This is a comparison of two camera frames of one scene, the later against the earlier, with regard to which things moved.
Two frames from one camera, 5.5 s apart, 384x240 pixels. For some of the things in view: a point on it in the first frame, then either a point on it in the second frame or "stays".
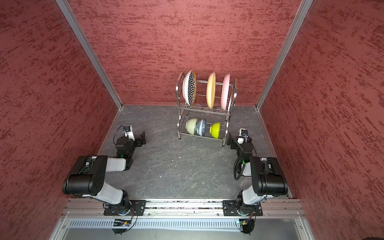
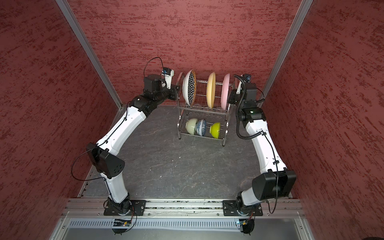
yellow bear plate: [211, 89] stays
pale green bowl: [190, 125] stays
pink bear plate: [225, 92] stays
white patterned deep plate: [189, 87] stays
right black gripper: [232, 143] to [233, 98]
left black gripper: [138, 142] to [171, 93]
